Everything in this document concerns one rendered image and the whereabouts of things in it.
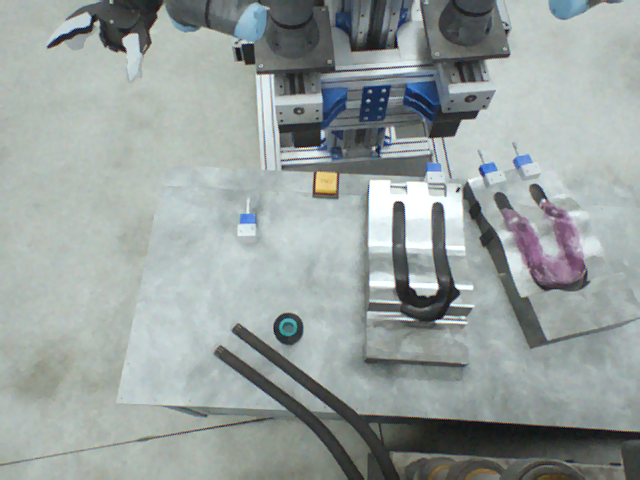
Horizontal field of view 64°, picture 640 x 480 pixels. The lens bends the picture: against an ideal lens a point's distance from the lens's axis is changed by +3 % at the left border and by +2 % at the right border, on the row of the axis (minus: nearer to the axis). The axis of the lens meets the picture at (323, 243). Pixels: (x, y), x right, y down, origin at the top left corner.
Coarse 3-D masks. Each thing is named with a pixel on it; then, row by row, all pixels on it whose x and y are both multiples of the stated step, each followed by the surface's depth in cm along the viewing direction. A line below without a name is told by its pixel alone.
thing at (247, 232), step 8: (248, 200) 148; (248, 208) 147; (240, 216) 145; (248, 216) 145; (240, 224) 143; (248, 224) 143; (240, 232) 142; (248, 232) 141; (256, 232) 144; (240, 240) 144; (248, 240) 144; (256, 240) 144
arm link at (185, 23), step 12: (168, 0) 105; (180, 0) 105; (192, 0) 105; (204, 0) 105; (168, 12) 109; (180, 12) 107; (192, 12) 106; (204, 12) 105; (180, 24) 110; (192, 24) 111; (204, 24) 108
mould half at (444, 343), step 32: (384, 192) 143; (416, 192) 143; (448, 192) 143; (384, 224) 139; (416, 224) 139; (448, 224) 139; (384, 256) 134; (416, 256) 135; (448, 256) 135; (384, 288) 127; (416, 288) 127; (384, 320) 131; (416, 320) 131; (448, 320) 131; (384, 352) 128; (416, 352) 128; (448, 352) 128
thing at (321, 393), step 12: (240, 324) 135; (240, 336) 132; (252, 336) 131; (264, 348) 129; (276, 360) 127; (288, 360) 127; (288, 372) 125; (300, 372) 124; (300, 384) 124; (312, 384) 122; (324, 396) 120; (336, 408) 118
